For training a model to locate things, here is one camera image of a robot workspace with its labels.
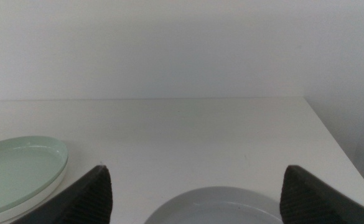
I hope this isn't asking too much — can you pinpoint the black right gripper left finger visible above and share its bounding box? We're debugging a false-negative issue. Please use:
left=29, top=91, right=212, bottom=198
left=12, top=164, right=113, bottom=224

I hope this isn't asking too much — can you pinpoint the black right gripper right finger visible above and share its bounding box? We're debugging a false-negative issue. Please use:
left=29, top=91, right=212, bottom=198
left=279, top=164, right=364, bottom=224

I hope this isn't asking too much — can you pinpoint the white shallow bowl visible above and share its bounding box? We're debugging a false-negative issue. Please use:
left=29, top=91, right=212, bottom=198
left=0, top=155, right=69, bottom=224

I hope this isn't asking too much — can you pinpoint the pale green shallow bowl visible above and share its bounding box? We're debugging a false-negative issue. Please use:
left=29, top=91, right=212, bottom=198
left=0, top=135, right=69, bottom=218

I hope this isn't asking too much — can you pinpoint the grey shallow bowl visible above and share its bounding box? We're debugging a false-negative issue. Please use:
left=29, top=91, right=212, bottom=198
left=143, top=185, right=284, bottom=224

